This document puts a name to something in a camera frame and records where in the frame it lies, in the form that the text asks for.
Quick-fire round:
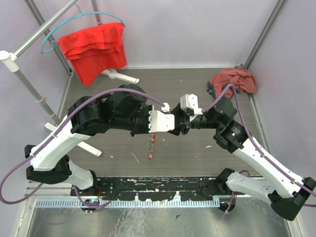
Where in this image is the white clothes rack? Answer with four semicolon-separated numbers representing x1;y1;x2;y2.
0;0;140;157

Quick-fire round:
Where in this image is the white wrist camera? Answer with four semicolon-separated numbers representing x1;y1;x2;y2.
148;103;175;133
180;94;202;116

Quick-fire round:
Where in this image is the red cloth on hanger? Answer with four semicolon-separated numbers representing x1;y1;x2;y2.
58;23;127;86

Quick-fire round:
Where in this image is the pink shirt grey trim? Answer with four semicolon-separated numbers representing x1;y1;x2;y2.
207;64;257;98

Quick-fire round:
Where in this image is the metal key organizer red handle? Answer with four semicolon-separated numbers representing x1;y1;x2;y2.
147;133;157;160

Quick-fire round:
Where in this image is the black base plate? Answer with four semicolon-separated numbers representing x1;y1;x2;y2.
78;176;231;201

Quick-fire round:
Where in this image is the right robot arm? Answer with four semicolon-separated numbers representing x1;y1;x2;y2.
171;98;316;221

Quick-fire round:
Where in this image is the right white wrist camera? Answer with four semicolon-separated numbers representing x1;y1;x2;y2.
180;94;202;116

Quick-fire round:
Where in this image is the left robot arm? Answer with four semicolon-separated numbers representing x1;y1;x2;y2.
25;84;153;196

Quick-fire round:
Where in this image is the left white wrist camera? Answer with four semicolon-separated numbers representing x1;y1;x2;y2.
148;103;175;133

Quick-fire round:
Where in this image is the teal clothes hanger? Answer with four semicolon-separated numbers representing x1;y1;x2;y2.
39;4;127;54

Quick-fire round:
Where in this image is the white cable duct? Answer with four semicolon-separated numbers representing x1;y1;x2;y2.
35;198;220;208

